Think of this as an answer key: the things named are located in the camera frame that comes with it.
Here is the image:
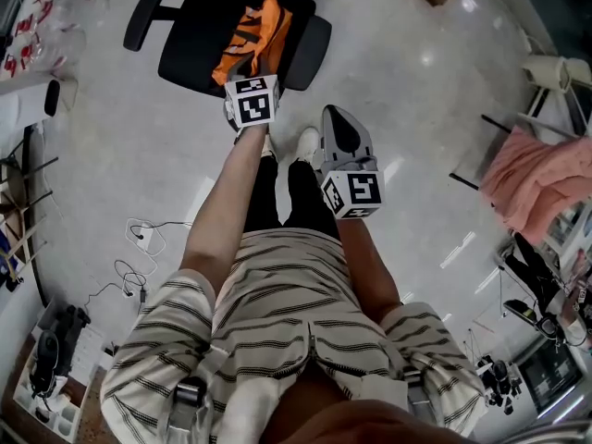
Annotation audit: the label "person's white shoe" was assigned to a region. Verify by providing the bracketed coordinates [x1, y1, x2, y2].
[260, 132, 279, 160]
[294, 126, 322, 165]

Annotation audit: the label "white metal shelf rack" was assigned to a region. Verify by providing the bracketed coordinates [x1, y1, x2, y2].
[511, 53, 592, 286]

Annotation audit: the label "black clothes rack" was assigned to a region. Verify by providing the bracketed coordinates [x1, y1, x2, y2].
[448, 113, 515, 210]

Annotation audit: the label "cream striped shirt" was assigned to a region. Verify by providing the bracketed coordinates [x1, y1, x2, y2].
[99, 227, 487, 444]

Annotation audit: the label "wooden stool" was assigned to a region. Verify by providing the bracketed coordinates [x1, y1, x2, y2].
[0, 126, 60, 270]

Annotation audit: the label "grey harness strap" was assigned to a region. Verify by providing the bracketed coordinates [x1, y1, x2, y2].
[166, 372, 209, 444]
[401, 365, 438, 427]

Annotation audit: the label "black office chair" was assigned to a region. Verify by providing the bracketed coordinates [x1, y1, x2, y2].
[122, 0, 334, 100]

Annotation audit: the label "person's black trousers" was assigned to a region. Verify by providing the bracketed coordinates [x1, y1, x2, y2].
[241, 153, 342, 241]

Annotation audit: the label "person's right white shoe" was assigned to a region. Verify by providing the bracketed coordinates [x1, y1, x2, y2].
[294, 126, 322, 165]

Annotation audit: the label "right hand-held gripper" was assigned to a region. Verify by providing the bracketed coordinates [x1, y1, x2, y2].
[318, 104, 387, 221]

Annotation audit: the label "group of red-capped water jugs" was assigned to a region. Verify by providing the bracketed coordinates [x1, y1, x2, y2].
[0, 0, 111, 79]

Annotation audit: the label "thin black cable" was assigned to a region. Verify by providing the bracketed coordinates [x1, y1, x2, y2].
[85, 259, 150, 314]

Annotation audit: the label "orange safety vest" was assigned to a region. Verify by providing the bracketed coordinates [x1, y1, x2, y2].
[210, 0, 294, 88]

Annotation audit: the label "black garment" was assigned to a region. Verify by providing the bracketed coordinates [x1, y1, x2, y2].
[502, 230, 564, 316]

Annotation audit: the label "dark monitor screen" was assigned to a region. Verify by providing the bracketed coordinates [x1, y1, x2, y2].
[516, 339, 585, 419]

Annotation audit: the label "black headset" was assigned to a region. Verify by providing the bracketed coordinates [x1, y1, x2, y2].
[29, 328, 62, 396]

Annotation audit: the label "person's right forearm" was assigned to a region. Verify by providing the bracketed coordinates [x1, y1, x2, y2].
[336, 214, 403, 324]

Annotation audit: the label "white power strip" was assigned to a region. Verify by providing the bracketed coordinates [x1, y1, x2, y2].
[125, 218, 167, 257]

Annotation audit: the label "person's left white shoe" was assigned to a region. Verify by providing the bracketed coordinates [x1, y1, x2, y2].
[260, 132, 279, 160]

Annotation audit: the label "person's left forearm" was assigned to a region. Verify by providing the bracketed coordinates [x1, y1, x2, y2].
[178, 125, 271, 298]

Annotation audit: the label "pink jacket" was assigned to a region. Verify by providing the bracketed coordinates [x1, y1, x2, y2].
[479, 124, 592, 245]

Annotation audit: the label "white water dispenser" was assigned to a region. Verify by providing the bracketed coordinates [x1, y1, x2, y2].
[0, 79, 51, 125]

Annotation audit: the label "white waste bin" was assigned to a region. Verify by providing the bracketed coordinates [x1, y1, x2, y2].
[43, 78, 79, 118]

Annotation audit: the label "white compartment shelf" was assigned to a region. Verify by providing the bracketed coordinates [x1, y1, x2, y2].
[11, 293, 90, 444]

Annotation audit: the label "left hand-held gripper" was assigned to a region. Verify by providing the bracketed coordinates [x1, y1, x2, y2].
[223, 59, 282, 134]

